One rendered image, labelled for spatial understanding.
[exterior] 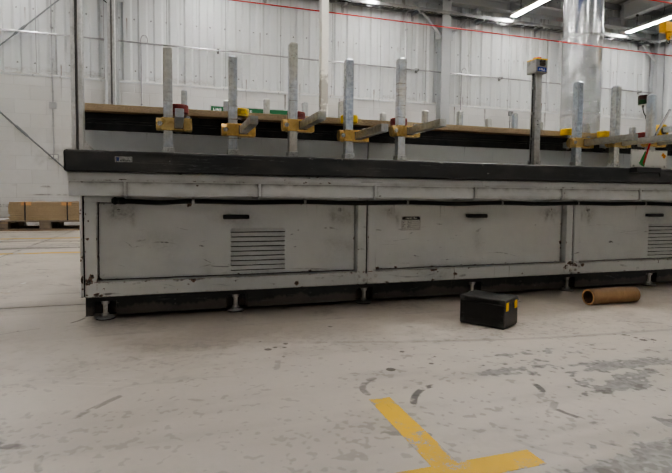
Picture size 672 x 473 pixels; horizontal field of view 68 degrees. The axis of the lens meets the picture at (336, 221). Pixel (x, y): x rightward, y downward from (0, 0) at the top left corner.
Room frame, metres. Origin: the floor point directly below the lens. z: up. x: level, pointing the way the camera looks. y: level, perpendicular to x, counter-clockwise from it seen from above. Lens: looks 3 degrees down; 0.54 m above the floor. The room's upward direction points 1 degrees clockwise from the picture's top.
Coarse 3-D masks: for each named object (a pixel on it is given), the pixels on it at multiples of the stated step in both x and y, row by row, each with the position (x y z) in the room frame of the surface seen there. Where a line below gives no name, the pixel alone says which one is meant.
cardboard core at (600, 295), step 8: (600, 288) 2.51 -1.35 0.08; (608, 288) 2.52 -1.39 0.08; (616, 288) 2.53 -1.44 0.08; (624, 288) 2.54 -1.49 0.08; (632, 288) 2.55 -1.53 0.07; (584, 296) 2.52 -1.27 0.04; (592, 296) 2.53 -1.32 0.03; (600, 296) 2.46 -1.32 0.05; (608, 296) 2.48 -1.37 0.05; (616, 296) 2.49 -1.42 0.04; (624, 296) 2.51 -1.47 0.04; (632, 296) 2.52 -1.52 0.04; (592, 304) 2.47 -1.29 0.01
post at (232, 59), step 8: (232, 56) 2.04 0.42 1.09; (232, 64) 2.03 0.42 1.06; (232, 72) 2.03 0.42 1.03; (232, 80) 2.03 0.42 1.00; (232, 88) 2.03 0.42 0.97; (232, 96) 2.03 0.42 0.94; (232, 104) 2.03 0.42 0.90; (232, 112) 2.03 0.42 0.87; (232, 120) 2.03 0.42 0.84; (232, 136) 2.03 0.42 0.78; (232, 144) 2.03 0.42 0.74
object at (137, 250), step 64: (128, 128) 2.12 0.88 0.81; (192, 128) 2.20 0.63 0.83; (256, 128) 2.29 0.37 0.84; (320, 128) 2.37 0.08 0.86; (128, 256) 2.15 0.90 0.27; (192, 256) 2.23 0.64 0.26; (256, 256) 2.31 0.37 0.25; (320, 256) 2.41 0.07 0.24; (384, 256) 2.52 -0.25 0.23; (448, 256) 2.63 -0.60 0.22; (512, 256) 2.75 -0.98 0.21; (576, 256) 2.85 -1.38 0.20; (640, 256) 3.04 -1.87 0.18
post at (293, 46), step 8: (288, 48) 2.13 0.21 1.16; (296, 48) 2.12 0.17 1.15; (288, 56) 2.13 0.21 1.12; (296, 56) 2.12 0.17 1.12; (288, 64) 2.13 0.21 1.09; (296, 64) 2.12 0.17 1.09; (288, 72) 2.13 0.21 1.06; (296, 72) 2.12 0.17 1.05; (288, 80) 2.13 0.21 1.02; (296, 80) 2.12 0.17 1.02; (288, 88) 2.13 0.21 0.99; (296, 88) 2.12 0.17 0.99; (288, 96) 2.13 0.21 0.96; (296, 96) 2.12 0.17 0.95; (288, 104) 2.12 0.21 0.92; (296, 104) 2.12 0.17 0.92; (288, 112) 2.12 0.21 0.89; (296, 112) 2.12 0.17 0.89; (288, 136) 2.12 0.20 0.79; (296, 136) 2.12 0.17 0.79; (288, 144) 2.12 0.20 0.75; (296, 144) 2.12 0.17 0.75
